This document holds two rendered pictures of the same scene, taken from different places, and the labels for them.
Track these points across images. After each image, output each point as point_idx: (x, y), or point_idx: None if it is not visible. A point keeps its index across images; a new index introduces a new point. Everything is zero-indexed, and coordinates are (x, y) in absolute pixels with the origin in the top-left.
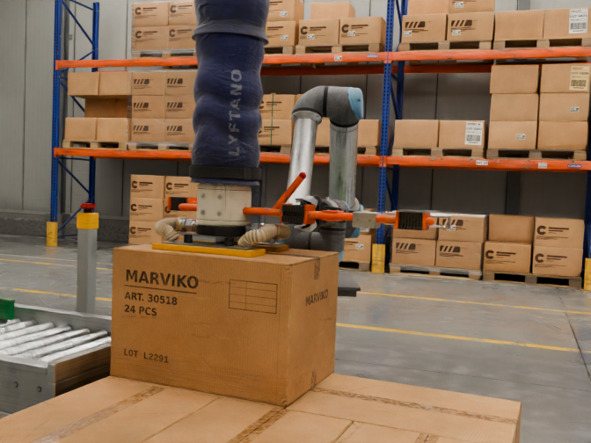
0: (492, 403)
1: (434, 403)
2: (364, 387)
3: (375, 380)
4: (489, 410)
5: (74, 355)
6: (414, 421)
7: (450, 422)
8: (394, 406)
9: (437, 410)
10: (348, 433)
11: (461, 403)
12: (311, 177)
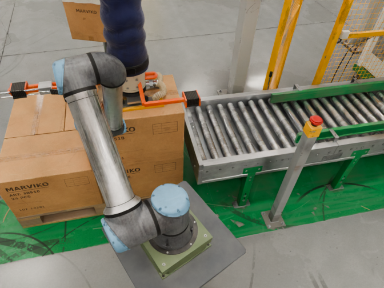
0: (7, 174)
1: (35, 160)
2: (70, 161)
3: (68, 172)
4: (9, 166)
5: (182, 106)
6: (40, 140)
7: (26, 147)
8: (51, 149)
9: (32, 155)
10: (62, 122)
11: (22, 166)
12: (104, 108)
